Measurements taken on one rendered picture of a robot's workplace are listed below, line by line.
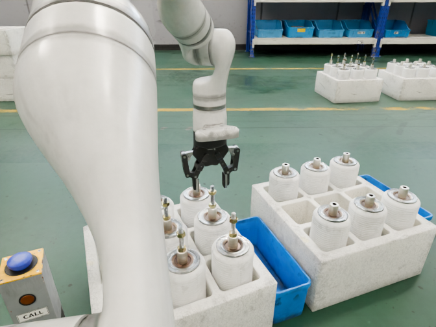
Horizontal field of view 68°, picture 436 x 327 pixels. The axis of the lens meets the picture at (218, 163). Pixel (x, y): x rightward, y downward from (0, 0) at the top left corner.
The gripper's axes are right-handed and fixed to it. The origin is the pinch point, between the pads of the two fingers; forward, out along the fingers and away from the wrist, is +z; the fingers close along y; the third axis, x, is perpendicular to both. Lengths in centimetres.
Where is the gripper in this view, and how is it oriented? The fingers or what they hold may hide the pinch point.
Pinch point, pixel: (211, 183)
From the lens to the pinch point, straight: 77.8
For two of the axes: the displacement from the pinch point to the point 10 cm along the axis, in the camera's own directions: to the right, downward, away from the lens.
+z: 0.0, 8.9, 4.5
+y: -9.6, 1.3, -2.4
